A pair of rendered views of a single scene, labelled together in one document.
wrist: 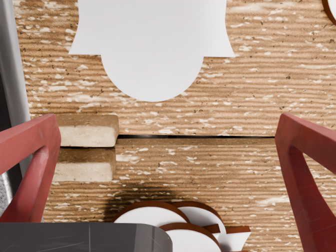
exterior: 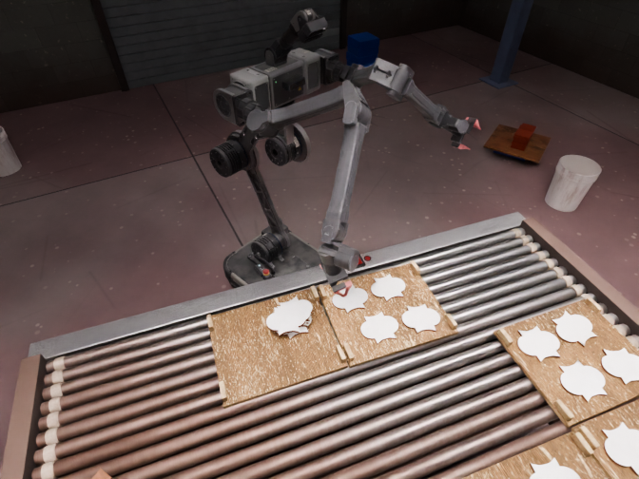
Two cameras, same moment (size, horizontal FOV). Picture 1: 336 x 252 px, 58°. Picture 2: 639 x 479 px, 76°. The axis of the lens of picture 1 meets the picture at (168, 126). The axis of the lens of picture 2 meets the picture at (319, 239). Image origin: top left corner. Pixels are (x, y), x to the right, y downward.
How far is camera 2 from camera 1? 138 cm
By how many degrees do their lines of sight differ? 58
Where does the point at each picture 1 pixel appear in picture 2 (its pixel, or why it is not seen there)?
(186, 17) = (350, 303)
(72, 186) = (306, 296)
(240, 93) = (340, 318)
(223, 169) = (321, 321)
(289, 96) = (343, 327)
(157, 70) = (338, 301)
